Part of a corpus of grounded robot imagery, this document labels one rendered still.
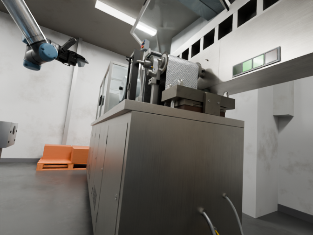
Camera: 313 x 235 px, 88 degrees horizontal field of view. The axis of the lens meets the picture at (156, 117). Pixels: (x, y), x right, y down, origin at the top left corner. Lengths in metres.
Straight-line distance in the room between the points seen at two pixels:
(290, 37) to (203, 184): 0.74
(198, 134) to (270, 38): 0.58
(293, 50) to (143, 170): 0.79
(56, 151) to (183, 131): 3.42
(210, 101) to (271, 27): 0.45
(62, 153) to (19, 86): 1.67
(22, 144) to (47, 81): 1.46
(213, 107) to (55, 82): 4.01
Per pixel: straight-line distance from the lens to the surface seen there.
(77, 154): 3.58
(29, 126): 4.41
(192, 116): 0.75
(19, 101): 4.46
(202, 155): 0.79
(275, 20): 1.04
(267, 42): 1.01
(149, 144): 0.65
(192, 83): 1.12
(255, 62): 0.99
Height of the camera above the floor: 0.77
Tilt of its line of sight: 7 degrees up
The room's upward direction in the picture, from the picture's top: 5 degrees clockwise
